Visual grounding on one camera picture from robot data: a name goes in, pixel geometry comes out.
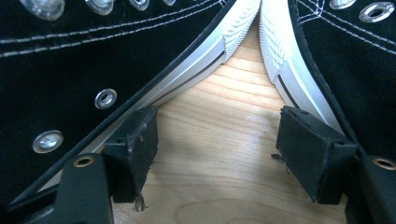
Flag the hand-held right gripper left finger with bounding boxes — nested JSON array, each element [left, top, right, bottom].
[[104, 105, 159, 204]]

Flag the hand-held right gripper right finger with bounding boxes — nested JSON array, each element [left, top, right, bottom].
[[275, 105, 359, 205]]

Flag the black white canvas sneaker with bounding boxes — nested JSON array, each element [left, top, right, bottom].
[[259, 0, 396, 162], [0, 0, 261, 216]]

